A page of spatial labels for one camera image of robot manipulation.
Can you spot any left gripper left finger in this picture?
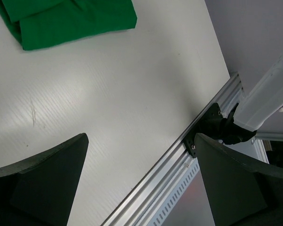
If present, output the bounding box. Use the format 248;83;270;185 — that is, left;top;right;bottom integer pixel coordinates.
0;133;89;226

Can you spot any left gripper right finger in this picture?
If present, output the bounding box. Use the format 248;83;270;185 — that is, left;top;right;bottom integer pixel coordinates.
195;133;283;226

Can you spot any green t shirt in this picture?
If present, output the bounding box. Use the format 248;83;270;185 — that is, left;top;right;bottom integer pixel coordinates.
0;0;137;51

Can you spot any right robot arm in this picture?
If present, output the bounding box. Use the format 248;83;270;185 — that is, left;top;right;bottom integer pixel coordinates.
183;54;283;157

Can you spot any white slotted cable duct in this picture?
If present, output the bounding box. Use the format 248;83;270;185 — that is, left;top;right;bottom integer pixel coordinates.
147;159;200;226

